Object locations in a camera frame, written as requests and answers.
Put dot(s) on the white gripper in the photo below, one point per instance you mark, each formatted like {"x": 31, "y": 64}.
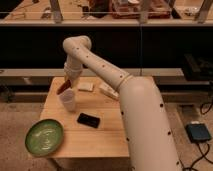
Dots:
{"x": 72, "y": 73}

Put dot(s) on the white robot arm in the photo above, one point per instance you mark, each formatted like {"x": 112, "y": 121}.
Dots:
{"x": 147, "y": 129}

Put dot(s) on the green ceramic plate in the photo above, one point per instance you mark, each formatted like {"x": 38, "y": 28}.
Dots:
{"x": 44, "y": 137}

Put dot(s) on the beige sponge block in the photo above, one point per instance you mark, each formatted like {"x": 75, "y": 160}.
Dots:
{"x": 85, "y": 86}

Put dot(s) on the white lying bottle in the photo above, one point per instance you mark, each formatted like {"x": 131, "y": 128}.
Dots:
{"x": 108, "y": 91}

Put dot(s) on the black rectangular phone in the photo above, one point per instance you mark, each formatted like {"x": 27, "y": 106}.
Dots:
{"x": 88, "y": 120}

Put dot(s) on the wooden folding table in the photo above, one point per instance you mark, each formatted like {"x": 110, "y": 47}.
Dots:
{"x": 81, "y": 141}

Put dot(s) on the red tray on shelf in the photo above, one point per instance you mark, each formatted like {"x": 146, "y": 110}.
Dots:
{"x": 131, "y": 9}

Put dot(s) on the black equipment box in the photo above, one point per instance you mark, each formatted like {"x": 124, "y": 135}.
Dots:
{"x": 197, "y": 68}

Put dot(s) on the black foot pedal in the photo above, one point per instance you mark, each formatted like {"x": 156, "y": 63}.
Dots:
{"x": 198, "y": 133}

